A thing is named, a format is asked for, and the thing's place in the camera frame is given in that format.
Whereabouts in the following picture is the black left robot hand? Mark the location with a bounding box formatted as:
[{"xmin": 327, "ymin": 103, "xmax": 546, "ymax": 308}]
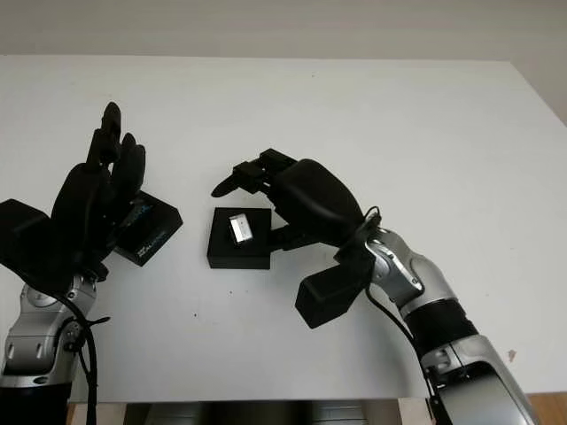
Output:
[{"xmin": 50, "ymin": 101, "xmax": 147, "ymax": 275}]

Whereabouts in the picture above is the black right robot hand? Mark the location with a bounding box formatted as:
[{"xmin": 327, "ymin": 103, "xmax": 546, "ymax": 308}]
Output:
[{"xmin": 210, "ymin": 149, "xmax": 382, "ymax": 254}]

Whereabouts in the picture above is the black RealSense box lid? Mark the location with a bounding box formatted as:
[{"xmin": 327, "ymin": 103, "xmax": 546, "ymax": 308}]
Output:
[{"xmin": 113, "ymin": 190, "xmax": 184, "ymax": 267}]

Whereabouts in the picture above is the small silver RealSense camera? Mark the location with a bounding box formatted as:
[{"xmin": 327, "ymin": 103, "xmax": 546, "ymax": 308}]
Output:
[{"xmin": 228, "ymin": 214, "xmax": 255, "ymax": 244}]

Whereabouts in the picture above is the grey robot torso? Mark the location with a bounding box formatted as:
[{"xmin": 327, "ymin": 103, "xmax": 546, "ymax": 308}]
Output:
[{"xmin": 126, "ymin": 400, "xmax": 402, "ymax": 425}]

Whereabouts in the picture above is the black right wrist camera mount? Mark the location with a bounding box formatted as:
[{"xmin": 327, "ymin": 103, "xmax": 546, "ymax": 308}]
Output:
[{"xmin": 294, "ymin": 247, "xmax": 376, "ymax": 329}]

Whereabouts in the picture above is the black foam-lined camera box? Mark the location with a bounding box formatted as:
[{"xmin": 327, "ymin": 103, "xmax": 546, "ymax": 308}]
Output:
[{"xmin": 206, "ymin": 206, "xmax": 272, "ymax": 270}]

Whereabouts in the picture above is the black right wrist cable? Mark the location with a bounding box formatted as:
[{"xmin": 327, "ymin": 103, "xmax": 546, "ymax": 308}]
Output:
[{"xmin": 345, "ymin": 205, "xmax": 426, "ymax": 355}]

